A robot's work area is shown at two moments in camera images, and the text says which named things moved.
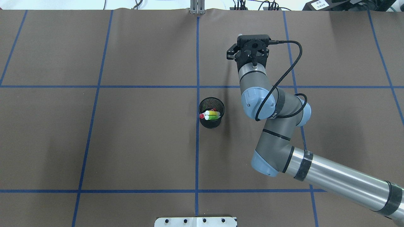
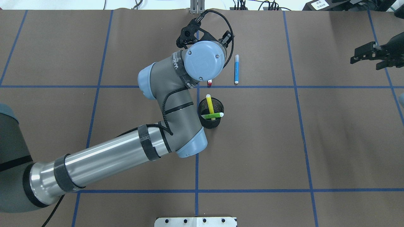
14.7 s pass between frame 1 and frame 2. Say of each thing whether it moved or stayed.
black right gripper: moved
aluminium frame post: stayed
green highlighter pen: moved
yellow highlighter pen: moved
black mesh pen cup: stayed
